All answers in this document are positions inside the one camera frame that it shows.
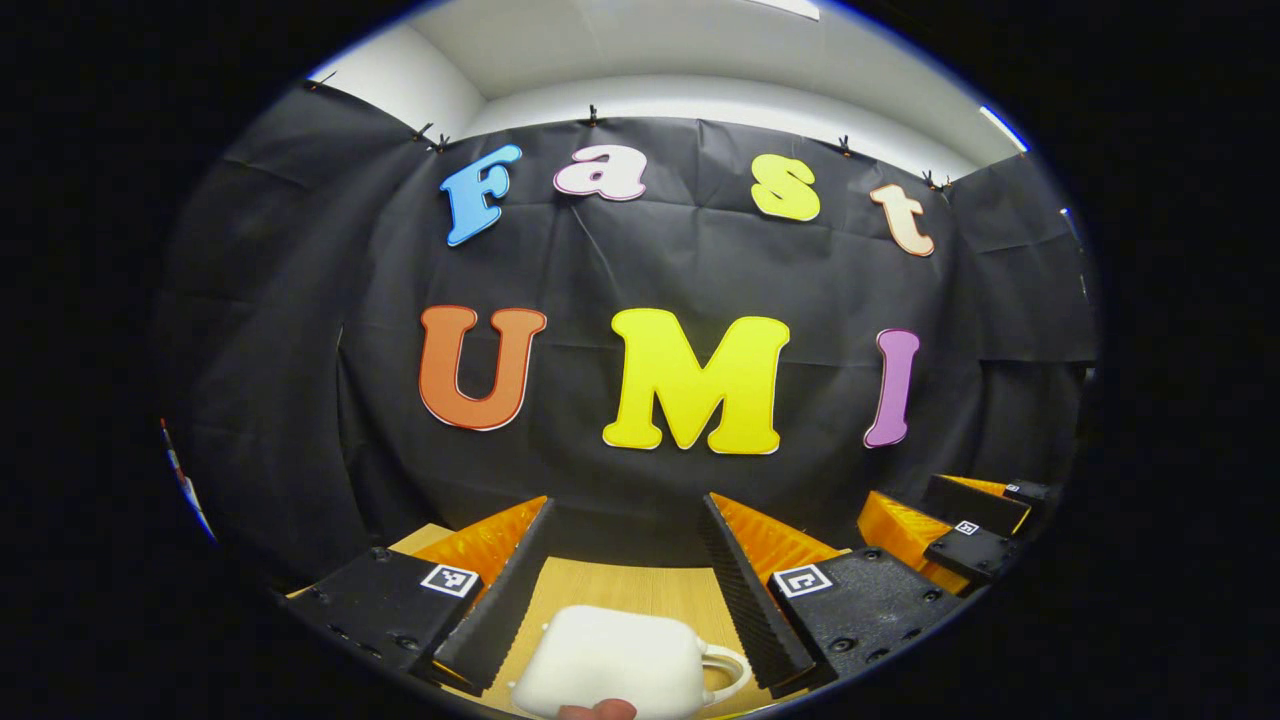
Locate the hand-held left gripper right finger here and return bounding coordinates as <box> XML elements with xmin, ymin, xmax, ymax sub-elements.
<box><xmin>697</xmin><ymin>492</ymin><xmax>966</xmax><ymax>701</ymax></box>

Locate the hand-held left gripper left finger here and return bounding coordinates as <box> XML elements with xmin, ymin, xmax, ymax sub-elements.
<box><xmin>283</xmin><ymin>495</ymin><xmax>558</xmax><ymax>698</ymax></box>

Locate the white suitcase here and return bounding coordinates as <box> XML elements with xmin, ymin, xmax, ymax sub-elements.
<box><xmin>508</xmin><ymin>604</ymin><xmax>753</xmax><ymax>720</ymax></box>

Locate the black backdrop cloth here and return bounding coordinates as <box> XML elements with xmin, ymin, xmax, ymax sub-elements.
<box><xmin>150</xmin><ymin>80</ymin><xmax>1101</xmax><ymax>591</ymax></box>

